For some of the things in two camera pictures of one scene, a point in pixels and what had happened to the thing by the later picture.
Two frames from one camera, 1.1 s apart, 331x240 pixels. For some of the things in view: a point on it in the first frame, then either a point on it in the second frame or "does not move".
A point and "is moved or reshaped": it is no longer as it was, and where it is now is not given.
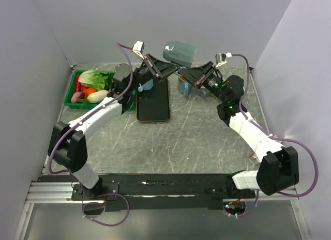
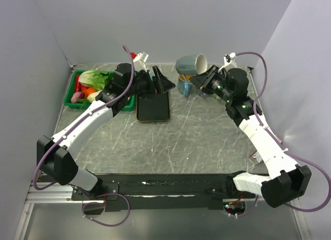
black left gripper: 161,69 -> 161,85
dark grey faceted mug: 181,53 is moved or reshaped
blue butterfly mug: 184,87 does not move
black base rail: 158,192 does not move
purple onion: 77,95 does not move
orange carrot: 89,91 does not move
